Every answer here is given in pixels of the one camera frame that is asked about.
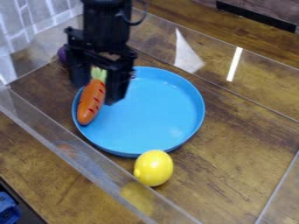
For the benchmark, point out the orange toy carrot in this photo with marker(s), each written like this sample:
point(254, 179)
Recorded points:
point(92, 96)

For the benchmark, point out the blue round plate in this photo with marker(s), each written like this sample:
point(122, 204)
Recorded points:
point(157, 118)

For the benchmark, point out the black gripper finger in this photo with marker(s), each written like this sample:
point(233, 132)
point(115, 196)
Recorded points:
point(119, 76)
point(79, 65)

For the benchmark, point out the blue object at corner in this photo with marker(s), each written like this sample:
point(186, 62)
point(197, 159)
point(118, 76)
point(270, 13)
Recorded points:
point(10, 211)

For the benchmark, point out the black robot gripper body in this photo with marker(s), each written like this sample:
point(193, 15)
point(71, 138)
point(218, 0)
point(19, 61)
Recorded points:
point(103, 37)

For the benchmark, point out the clear acrylic enclosure wall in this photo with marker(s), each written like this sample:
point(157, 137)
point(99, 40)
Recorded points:
point(237, 170)

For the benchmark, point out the purple toy eggplant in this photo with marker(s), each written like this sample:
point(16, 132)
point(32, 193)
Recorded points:
point(62, 55)

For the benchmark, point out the yellow toy lemon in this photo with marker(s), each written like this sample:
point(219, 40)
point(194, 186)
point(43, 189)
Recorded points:
point(154, 167)

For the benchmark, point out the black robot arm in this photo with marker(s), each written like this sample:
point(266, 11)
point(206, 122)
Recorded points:
point(111, 8)

